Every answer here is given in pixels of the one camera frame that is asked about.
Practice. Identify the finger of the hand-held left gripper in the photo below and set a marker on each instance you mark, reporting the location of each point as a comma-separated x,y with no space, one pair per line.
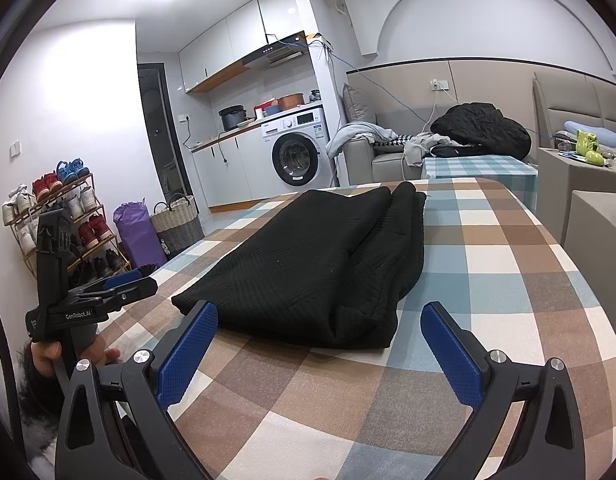
133,291
123,280

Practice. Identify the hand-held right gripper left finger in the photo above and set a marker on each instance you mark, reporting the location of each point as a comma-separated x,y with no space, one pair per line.
188,355

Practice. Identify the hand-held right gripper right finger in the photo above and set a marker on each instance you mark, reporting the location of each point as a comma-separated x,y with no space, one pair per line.
450,355

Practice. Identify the black knit sweater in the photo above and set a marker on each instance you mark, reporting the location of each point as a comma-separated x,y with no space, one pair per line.
313,260

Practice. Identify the person's left forearm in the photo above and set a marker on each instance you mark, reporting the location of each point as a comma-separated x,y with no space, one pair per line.
38,400

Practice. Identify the person's left hand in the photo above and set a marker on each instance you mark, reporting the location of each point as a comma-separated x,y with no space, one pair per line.
44,356

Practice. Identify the purple bag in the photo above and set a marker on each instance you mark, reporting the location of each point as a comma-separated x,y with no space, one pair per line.
138,235

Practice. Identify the shoe rack with shoes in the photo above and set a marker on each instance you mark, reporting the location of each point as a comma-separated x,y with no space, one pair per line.
88,227

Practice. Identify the woven laundry basket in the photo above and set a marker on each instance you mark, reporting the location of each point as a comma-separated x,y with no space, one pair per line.
178,225

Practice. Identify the checked tablecloth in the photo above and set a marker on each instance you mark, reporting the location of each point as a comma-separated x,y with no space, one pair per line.
488,285

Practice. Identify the white base cabinet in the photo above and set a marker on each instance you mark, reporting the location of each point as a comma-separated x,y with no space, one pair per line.
228,175

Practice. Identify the teal checked cloth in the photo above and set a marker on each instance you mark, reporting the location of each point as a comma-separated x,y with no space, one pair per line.
478,175

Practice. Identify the grey garment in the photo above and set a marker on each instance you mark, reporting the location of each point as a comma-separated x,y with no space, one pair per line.
423,150

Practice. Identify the white washing machine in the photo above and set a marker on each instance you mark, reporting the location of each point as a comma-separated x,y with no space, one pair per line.
298,160

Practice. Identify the grey sofa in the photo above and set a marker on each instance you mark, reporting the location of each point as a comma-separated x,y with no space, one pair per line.
358,165

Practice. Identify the beige cabinet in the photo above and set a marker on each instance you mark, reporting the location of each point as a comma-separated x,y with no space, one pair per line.
578,185

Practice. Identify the black jacket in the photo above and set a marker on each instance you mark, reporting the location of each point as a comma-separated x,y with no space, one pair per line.
478,130

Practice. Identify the light blue blanket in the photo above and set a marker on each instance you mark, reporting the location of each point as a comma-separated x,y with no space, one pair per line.
353,137

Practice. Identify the copper pot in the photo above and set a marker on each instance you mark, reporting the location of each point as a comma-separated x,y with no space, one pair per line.
290,100

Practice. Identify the green toy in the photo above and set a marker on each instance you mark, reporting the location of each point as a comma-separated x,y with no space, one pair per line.
588,147

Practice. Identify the blue pillow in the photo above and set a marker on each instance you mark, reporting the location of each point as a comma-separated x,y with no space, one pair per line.
613,135

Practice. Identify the range hood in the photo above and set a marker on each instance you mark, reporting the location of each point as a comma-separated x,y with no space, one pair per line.
275,52

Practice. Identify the white light switch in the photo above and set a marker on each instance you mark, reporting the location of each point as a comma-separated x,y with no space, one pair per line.
16,149

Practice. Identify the wall socket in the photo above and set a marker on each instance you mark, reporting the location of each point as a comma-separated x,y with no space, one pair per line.
440,85

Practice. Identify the white wall cabinets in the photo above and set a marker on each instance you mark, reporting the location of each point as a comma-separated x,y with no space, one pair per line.
238,35

